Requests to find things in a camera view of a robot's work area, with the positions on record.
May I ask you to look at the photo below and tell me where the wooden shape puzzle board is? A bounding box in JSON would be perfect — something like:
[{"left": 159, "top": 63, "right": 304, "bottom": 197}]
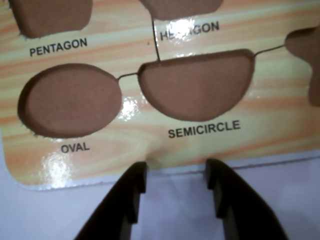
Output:
[{"left": 0, "top": 0, "right": 320, "bottom": 192}]

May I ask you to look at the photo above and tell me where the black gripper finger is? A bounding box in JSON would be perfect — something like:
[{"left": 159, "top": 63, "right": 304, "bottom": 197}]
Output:
[
  {"left": 206, "top": 158, "right": 289, "bottom": 240},
  {"left": 74, "top": 161, "right": 148, "bottom": 240}
]

